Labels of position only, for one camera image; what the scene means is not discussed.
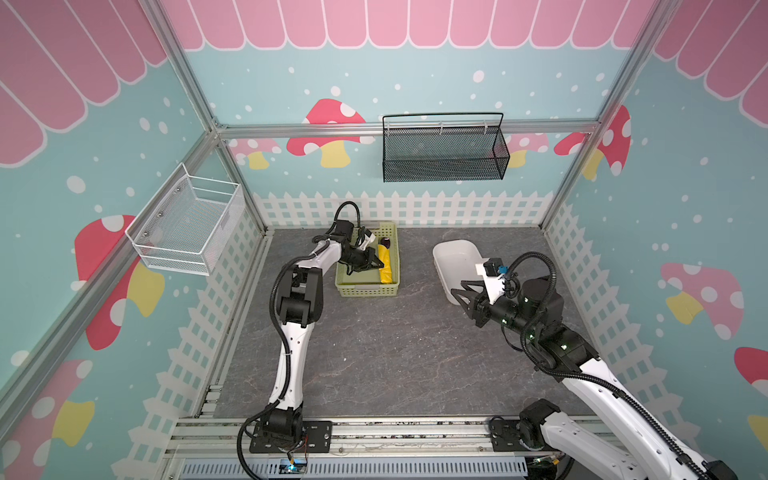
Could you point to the black mesh wall basket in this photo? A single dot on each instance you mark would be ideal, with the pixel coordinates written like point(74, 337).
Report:
point(437, 147)

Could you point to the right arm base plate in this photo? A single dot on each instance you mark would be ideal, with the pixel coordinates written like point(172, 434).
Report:
point(512, 435)

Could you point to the green perforated plastic basket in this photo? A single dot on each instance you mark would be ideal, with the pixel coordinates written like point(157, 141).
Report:
point(368, 283)

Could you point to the white plastic tub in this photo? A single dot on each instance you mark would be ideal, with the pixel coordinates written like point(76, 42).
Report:
point(455, 261)

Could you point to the white wire wall basket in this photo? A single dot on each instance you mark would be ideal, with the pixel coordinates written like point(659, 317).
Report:
point(188, 223)

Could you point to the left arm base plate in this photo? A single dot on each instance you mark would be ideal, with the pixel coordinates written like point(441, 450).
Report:
point(310, 437)

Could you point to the yellow paper napkin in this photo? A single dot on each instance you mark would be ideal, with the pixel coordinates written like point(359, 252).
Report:
point(386, 271)

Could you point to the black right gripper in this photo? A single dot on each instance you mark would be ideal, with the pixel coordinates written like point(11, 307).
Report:
point(480, 303)

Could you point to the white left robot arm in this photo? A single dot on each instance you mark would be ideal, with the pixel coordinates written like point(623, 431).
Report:
point(295, 305)

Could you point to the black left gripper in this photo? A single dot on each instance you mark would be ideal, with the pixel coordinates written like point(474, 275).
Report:
point(366, 264)

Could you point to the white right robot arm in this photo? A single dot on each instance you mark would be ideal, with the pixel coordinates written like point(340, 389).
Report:
point(534, 310)

